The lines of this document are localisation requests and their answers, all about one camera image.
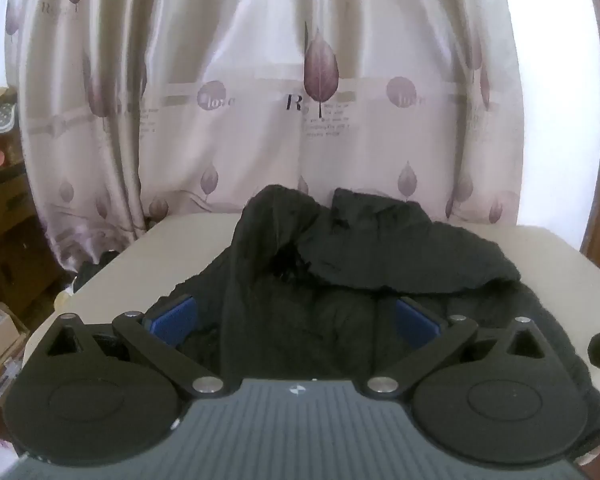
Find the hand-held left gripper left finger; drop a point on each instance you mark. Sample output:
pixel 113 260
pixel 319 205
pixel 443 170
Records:
pixel 172 319

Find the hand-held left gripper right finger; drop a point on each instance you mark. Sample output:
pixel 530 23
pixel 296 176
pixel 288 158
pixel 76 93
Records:
pixel 416 324

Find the black jacket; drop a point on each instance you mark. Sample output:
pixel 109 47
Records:
pixel 305 270

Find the dark cloth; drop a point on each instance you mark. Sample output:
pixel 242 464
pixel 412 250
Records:
pixel 97 267

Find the small cardboard box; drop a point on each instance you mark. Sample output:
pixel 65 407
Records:
pixel 0 340

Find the large cardboard box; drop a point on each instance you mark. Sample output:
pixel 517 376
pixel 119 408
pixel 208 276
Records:
pixel 15 230

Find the leaf print curtain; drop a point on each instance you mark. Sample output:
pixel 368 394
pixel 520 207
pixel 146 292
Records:
pixel 230 135

